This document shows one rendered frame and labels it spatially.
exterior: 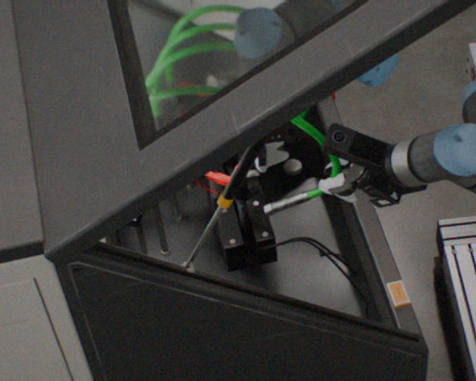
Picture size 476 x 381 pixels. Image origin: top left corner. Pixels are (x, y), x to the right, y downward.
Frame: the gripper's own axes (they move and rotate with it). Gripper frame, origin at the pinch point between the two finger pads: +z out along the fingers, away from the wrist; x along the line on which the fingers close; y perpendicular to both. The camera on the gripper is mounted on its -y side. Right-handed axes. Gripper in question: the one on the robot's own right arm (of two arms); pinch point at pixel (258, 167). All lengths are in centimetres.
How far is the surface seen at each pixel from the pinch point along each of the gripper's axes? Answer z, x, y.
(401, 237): 114, 57, 49
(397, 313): 18.9, -25.6, 19.0
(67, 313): -18, -35, -36
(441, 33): 114, 136, 88
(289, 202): -2.8, -11.7, 3.1
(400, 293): 17.5, -22.2, 20.5
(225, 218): 15.7, 2.1, -7.1
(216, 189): 14.1, 8.4, -7.4
